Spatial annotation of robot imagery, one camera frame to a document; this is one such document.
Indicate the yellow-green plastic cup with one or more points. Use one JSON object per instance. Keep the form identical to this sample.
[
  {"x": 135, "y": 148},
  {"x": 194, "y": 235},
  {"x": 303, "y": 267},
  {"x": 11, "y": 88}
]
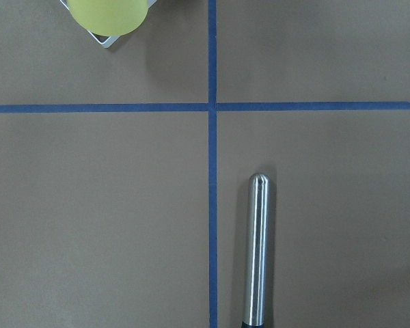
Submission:
[{"x": 109, "y": 17}]

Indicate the white wire cup rack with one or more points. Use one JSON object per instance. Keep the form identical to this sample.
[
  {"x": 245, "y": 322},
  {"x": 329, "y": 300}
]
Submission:
[{"x": 104, "y": 41}]

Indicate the steel muddler with black tip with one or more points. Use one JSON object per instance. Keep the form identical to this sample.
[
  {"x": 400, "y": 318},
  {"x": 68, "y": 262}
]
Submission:
[{"x": 256, "y": 251}]

